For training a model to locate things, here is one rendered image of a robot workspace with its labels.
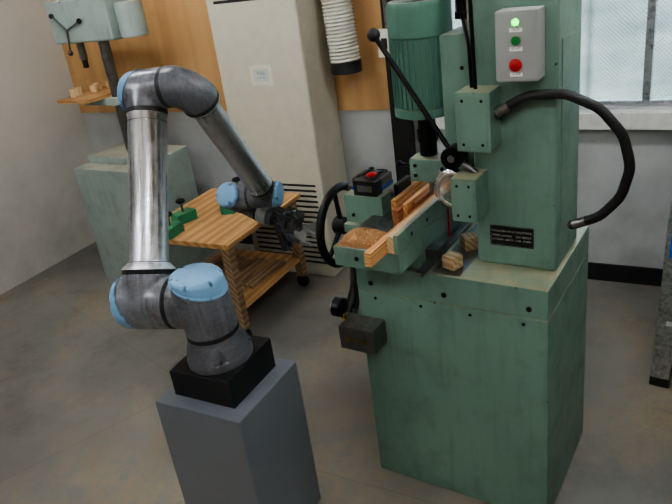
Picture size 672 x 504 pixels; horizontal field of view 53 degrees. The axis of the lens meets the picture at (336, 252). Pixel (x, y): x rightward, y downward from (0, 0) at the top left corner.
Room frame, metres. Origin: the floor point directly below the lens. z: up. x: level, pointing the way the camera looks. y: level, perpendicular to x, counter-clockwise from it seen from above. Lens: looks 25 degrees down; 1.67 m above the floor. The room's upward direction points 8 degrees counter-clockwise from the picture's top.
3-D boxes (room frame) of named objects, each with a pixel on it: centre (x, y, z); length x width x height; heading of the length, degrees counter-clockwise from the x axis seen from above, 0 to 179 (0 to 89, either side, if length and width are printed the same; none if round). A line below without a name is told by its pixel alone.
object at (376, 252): (1.79, -0.24, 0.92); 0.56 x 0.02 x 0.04; 145
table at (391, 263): (1.94, -0.21, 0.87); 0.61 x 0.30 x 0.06; 145
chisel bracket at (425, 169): (1.88, -0.33, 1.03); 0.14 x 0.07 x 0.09; 55
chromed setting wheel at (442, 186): (1.72, -0.35, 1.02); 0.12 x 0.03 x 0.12; 55
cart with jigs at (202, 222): (3.15, 0.55, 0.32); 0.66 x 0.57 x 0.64; 150
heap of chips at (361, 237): (1.73, -0.09, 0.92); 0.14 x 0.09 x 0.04; 55
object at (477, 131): (1.65, -0.40, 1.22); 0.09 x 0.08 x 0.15; 55
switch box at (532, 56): (1.59, -0.49, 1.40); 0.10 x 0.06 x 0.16; 55
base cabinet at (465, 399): (1.83, -0.41, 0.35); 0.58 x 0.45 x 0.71; 55
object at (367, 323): (1.76, -0.04, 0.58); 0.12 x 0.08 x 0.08; 55
